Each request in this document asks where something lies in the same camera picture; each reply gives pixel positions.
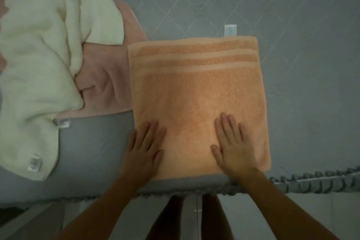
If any person's right hand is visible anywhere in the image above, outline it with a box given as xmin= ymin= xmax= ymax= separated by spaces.
xmin=211 ymin=112 xmax=263 ymax=179

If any person's left hand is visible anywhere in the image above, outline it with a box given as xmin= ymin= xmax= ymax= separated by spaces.
xmin=120 ymin=120 xmax=167 ymax=185

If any orange striped towel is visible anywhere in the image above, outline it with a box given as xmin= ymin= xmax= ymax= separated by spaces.
xmin=127 ymin=24 xmax=272 ymax=181

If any person's right forearm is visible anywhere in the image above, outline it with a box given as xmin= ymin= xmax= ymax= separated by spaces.
xmin=230 ymin=169 xmax=341 ymax=240

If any person's left forearm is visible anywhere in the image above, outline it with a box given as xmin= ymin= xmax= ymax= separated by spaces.
xmin=55 ymin=175 xmax=154 ymax=240

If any pink towel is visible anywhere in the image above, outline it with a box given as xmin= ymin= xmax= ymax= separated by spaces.
xmin=0 ymin=0 xmax=149 ymax=130

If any grey quilted bedspread with pompoms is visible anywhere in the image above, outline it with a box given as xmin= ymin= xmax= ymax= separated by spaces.
xmin=0 ymin=0 xmax=360 ymax=210

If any crumpled cream towel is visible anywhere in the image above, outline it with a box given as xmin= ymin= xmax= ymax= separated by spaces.
xmin=0 ymin=0 xmax=125 ymax=182

